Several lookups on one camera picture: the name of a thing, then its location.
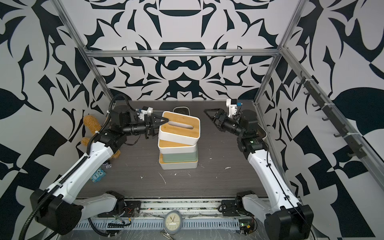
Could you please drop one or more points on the brown plush bunny toy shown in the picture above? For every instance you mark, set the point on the brown plush bunny toy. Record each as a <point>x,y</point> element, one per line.
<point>93,125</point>

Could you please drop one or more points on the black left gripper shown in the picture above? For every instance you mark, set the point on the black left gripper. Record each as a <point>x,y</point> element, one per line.
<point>152,122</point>

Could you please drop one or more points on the white box bamboo lid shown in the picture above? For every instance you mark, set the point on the white box bamboo lid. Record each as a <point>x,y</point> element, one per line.
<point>167,147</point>
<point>181,129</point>
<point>177,165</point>

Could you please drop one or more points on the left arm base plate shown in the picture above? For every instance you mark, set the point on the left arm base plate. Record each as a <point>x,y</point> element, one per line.
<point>127,209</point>

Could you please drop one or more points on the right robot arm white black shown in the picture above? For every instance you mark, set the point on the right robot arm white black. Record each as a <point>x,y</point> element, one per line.
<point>284,217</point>

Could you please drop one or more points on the cream box dark lid right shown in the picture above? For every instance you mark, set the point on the cream box dark lid right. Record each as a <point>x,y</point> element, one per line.
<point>262,133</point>

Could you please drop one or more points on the green circuit board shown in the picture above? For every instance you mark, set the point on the green circuit board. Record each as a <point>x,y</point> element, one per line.
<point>247,226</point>

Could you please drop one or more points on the round analog clock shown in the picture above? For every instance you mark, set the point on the round analog clock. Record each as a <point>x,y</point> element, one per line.
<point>173,222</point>

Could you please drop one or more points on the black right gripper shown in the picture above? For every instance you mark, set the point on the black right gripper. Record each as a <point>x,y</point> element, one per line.
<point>225,118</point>

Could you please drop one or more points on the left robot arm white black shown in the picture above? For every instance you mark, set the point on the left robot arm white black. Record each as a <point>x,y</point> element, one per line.
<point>57,207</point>

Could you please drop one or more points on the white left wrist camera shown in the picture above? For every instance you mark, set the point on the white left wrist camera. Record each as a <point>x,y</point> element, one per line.
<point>144,112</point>

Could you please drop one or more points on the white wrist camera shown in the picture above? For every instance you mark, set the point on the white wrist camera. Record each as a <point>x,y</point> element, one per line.
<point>234,108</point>
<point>144,112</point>

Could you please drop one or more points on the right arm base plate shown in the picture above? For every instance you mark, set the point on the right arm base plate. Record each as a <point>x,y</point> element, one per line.
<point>236,208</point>

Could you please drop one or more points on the black wall hook rack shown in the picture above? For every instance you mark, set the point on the black wall hook rack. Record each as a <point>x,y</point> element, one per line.
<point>323,103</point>

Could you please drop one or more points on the white box bamboo lid front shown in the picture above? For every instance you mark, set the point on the white box bamboo lid front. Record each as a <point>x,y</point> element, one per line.
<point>177,165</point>

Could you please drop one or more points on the green tissue box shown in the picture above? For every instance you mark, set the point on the green tissue box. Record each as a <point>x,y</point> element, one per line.
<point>179,157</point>

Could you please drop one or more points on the cream box dark clear lid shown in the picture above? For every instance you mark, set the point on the cream box dark clear lid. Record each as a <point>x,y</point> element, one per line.
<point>182,110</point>

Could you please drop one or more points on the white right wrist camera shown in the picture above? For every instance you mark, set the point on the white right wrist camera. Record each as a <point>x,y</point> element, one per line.
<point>234,108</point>

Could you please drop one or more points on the blue owl toy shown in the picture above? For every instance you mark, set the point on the blue owl toy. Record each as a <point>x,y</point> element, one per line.
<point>98,175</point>

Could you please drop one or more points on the small zebra striped toy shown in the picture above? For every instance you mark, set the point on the small zebra striped toy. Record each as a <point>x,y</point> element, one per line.
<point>107,165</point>

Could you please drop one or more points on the white slotted cable duct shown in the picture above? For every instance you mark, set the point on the white slotted cable duct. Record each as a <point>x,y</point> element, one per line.
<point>158,224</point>

